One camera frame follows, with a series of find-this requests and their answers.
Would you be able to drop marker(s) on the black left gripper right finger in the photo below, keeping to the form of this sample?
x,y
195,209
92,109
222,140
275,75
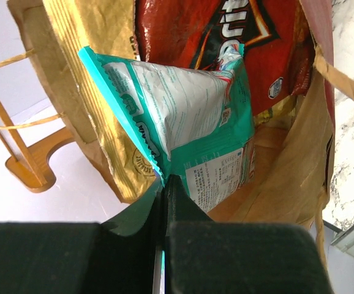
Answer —
x,y
204,256

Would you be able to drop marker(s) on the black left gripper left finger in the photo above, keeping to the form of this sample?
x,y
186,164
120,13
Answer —
x,y
116,256

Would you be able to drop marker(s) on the teal white snack pouch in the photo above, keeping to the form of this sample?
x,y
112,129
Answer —
x,y
191,123

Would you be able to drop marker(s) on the brown red paper bag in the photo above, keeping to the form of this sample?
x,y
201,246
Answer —
x,y
290,70

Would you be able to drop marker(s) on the orange wooden rack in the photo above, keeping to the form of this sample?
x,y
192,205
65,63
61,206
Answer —
x,y
30,164

